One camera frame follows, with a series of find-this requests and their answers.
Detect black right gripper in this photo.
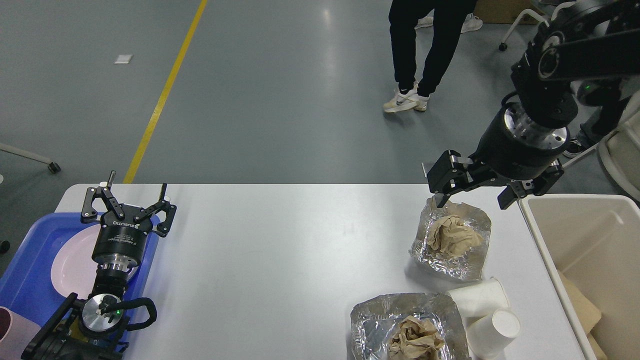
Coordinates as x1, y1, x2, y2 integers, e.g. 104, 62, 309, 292
426, 104, 570, 210

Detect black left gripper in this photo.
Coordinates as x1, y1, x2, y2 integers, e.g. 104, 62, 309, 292
80, 170, 178, 273

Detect pink plate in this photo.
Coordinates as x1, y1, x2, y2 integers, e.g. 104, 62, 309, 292
50, 224, 100, 299

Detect foil sheet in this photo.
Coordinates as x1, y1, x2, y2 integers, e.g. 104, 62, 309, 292
350, 292, 471, 360
409, 196, 492, 282

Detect brown paper bag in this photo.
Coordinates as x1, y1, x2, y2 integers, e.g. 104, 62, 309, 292
558, 270, 608, 360

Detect brown paper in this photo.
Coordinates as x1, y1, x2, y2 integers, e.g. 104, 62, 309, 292
426, 215, 484, 258
388, 316, 445, 360

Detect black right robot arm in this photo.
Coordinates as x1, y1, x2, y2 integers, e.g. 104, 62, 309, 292
425, 0, 639, 210

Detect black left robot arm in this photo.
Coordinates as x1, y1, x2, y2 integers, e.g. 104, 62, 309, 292
21, 171, 178, 360

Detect white chair left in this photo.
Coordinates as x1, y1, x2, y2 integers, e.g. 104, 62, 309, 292
0, 144, 62, 176

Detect white chair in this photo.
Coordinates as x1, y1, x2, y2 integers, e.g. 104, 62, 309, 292
562, 107, 640, 203
0, 144, 62, 176

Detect person in jeans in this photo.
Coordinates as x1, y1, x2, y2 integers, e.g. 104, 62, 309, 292
562, 96, 630, 158

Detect beige plastic bin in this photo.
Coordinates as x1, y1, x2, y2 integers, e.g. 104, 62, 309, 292
519, 194, 640, 360

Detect upper white paper cup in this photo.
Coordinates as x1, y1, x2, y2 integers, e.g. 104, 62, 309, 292
446, 276, 510, 319

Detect white paper cup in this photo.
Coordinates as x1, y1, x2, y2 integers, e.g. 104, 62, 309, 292
466, 308, 522, 360
446, 276, 510, 319

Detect white chair right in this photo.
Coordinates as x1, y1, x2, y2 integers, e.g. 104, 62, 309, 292
562, 107, 640, 203

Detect pink cup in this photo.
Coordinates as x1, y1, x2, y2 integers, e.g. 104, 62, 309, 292
0, 306, 41, 360

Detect person with white sneakers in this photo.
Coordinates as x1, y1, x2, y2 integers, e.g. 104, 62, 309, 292
414, 13, 483, 34

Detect lower white paper cup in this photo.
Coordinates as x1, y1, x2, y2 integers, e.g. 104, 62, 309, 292
466, 308, 522, 360

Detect cardboard box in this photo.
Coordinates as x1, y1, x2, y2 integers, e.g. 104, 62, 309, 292
473, 0, 546, 25

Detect person in black trousers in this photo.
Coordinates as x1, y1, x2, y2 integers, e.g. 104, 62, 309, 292
383, 0, 478, 114

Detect white chair background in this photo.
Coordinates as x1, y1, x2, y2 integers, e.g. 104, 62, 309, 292
498, 0, 576, 52

